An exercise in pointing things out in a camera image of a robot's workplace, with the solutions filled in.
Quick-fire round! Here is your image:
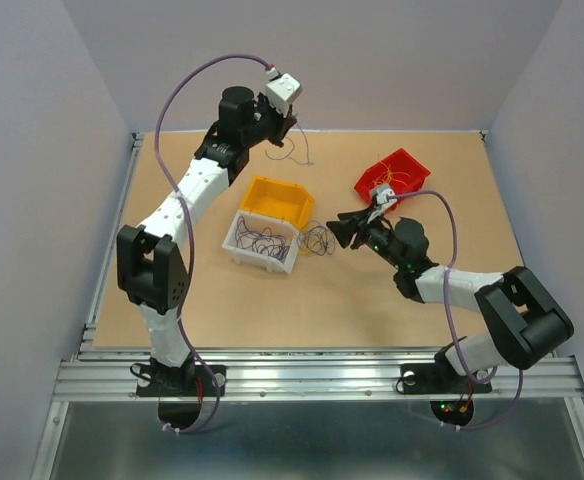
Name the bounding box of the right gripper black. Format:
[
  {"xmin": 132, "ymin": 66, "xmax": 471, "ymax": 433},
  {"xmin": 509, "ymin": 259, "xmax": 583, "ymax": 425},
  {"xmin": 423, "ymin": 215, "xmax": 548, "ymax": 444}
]
[{"xmin": 325, "ymin": 204, "xmax": 404, "ymax": 270}]

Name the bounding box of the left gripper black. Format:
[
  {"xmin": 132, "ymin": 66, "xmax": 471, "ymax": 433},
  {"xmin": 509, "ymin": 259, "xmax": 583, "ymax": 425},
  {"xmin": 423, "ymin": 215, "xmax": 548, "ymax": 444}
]
[{"xmin": 243, "ymin": 91, "xmax": 297, "ymax": 148}]

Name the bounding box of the thin wire bundle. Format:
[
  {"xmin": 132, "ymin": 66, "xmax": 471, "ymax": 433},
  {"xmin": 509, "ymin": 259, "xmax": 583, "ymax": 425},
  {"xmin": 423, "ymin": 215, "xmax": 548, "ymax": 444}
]
[{"xmin": 295, "ymin": 219, "xmax": 337, "ymax": 257}]

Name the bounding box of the blue thin wire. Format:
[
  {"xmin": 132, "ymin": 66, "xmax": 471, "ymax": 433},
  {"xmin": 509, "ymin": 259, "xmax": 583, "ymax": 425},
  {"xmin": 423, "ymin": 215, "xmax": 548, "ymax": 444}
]
[{"xmin": 265, "ymin": 118, "xmax": 316, "ymax": 167}]

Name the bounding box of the yellow thin wire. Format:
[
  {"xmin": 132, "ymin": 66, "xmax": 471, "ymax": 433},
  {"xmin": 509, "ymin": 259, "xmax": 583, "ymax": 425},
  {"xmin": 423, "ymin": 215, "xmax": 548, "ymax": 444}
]
[{"xmin": 366, "ymin": 157, "xmax": 416, "ymax": 199}]

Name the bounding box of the purple thin wire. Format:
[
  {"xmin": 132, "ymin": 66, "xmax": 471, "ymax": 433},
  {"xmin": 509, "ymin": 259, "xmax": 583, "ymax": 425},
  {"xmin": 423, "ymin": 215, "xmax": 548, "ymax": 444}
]
[{"xmin": 234, "ymin": 215, "xmax": 293, "ymax": 264}]

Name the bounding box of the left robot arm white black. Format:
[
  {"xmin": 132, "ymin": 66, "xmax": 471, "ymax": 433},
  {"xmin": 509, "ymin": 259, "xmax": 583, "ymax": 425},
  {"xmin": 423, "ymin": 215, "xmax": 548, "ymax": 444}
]
[{"xmin": 116, "ymin": 75, "xmax": 302, "ymax": 394}]

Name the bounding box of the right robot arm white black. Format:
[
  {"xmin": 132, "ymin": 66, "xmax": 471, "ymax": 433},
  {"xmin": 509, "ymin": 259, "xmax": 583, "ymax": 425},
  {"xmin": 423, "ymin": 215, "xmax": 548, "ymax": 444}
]
[{"xmin": 327, "ymin": 209, "xmax": 574, "ymax": 390}]

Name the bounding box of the yellow plastic bin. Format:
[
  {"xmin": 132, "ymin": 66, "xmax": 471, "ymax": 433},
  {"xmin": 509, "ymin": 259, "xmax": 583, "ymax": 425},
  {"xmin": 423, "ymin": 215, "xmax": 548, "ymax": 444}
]
[{"xmin": 239, "ymin": 176, "xmax": 315, "ymax": 229}]

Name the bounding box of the red plastic bin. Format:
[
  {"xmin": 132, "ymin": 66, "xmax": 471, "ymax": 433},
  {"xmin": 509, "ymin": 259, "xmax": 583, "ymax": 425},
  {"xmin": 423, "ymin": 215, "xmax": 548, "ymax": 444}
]
[{"xmin": 354, "ymin": 148, "xmax": 431, "ymax": 203}]

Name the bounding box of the white plastic bin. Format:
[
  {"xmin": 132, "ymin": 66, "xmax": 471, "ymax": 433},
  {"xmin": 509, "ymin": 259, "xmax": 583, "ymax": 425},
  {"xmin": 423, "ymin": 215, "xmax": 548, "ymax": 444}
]
[{"xmin": 222, "ymin": 209, "xmax": 300, "ymax": 275}]

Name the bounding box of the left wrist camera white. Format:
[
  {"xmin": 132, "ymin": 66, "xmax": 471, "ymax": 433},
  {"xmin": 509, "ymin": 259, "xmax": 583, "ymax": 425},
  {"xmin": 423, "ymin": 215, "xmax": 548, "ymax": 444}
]
[{"xmin": 263, "ymin": 73, "xmax": 303, "ymax": 117}]

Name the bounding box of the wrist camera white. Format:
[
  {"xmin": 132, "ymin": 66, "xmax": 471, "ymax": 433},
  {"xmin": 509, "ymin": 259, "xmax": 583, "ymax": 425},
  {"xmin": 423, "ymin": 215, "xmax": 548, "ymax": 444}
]
[
  {"xmin": 263, "ymin": 73, "xmax": 303, "ymax": 117},
  {"xmin": 367, "ymin": 183, "xmax": 398, "ymax": 223}
]

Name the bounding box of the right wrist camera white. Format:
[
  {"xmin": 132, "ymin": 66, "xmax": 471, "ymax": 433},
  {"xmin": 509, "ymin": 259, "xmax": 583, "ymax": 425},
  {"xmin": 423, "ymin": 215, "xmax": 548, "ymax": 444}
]
[{"xmin": 367, "ymin": 183, "xmax": 398, "ymax": 223}]

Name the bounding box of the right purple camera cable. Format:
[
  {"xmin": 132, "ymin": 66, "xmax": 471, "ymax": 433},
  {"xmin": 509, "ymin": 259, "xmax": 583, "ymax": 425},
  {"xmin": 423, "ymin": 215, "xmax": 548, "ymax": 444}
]
[{"xmin": 389, "ymin": 189, "xmax": 526, "ymax": 432}]

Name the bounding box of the purple camera cable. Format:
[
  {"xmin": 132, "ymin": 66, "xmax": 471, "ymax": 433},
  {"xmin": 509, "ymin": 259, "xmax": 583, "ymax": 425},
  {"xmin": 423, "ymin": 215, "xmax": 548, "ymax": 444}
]
[
  {"xmin": 389, "ymin": 189, "xmax": 526, "ymax": 432},
  {"xmin": 154, "ymin": 54, "xmax": 279, "ymax": 437}
]

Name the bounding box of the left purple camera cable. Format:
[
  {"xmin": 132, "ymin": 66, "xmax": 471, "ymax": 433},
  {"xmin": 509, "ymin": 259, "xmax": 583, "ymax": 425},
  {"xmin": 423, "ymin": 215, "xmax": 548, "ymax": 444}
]
[{"xmin": 154, "ymin": 54, "xmax": 279, "ymax": 437}]

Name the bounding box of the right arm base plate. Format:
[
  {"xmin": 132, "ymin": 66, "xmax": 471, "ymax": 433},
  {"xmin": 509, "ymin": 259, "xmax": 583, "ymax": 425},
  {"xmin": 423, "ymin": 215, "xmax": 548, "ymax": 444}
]
[{"xmin": 395, "ymin": 362, "xmax": 492, "ymax": 395}]

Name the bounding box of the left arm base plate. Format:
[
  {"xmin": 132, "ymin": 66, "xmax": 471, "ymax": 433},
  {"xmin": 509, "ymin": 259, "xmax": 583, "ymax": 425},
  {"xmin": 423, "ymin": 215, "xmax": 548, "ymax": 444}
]
[{"xmin": 135, "ymin": 363, "xmax": 229, "ymax": 399}]

